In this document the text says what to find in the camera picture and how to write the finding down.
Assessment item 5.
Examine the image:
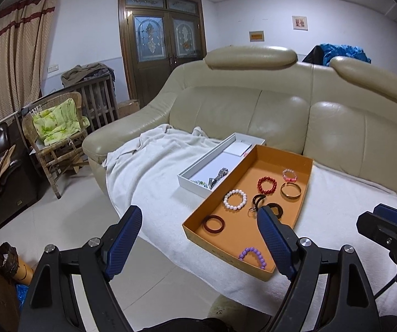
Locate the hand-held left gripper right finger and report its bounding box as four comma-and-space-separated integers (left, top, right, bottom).
256, 206, 380, 332

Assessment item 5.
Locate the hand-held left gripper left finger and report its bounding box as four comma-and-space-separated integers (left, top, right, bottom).
18, 205, 144, 332

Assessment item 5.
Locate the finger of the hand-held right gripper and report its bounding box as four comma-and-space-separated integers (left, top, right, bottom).
356, 210, 397, 248
373, 203, 397, 228

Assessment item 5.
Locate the purple bead bracelet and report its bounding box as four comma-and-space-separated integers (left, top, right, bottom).
239, 247, 267, 270

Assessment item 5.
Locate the red bead bracelet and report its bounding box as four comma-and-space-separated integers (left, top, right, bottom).
257, 177, 277, 194

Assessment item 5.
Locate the dark red band bracelet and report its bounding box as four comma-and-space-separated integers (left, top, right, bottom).
203, 215, 225, 233

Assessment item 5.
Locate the orange cardboard box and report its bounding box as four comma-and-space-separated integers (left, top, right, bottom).
182, 144, 314, 281

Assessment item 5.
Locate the gold bangle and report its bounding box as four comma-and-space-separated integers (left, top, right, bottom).
280, 181, 303, 199

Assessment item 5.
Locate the white towel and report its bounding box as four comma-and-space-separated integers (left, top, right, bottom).
105, 124, 397, 315

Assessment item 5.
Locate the silver hair clip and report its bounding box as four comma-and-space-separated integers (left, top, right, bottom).
208, 168, 228, 190

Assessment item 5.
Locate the white shallow box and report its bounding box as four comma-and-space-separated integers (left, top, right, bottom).
178, 132, 266, 199

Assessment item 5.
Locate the white card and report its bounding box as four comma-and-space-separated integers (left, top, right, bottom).
223, 141, 252, 156

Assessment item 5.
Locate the wicker chair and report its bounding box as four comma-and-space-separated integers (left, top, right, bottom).
15, 92, 92, 199

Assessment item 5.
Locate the blue plastic bag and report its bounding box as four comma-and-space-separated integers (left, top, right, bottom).
14, 284, 29, 312

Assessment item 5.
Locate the dark woven holder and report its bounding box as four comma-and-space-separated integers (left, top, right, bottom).
0, 243, 20, 278

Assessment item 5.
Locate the dark brown leather sofa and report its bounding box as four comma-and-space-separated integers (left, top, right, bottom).
0, 123, 41, 234

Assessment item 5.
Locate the beige leather sofa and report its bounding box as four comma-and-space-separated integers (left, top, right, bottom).
82, 45, 397, 208

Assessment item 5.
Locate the brown cardboard box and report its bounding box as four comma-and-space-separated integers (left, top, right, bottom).
117, 99, 140, 118

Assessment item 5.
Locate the green floral cushion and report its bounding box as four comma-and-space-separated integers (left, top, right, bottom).
32, 98, 90, 146

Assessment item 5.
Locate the wooden crib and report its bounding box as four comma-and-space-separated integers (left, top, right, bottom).
77, 72, 119, 132

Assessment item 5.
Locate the blue cloth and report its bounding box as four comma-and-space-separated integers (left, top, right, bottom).
319, 43, 372, 67

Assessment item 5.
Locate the pile of dark clothes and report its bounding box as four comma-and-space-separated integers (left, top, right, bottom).
61, 63, 116, 89

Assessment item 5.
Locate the black bag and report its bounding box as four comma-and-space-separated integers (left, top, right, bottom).
303, 46, 323, 65

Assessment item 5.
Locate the brown door with stained glass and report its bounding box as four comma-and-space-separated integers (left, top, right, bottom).
118, 0, 207, 109

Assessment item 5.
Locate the beige curtain with red stripes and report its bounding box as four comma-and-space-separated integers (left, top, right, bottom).
0, 0, 61, 139

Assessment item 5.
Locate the dark bracelet with silver ring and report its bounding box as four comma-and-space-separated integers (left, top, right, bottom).
248, 194, 271, 213

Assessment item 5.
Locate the white pearl bracelet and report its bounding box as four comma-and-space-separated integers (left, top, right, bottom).
223, 189, 247, 210

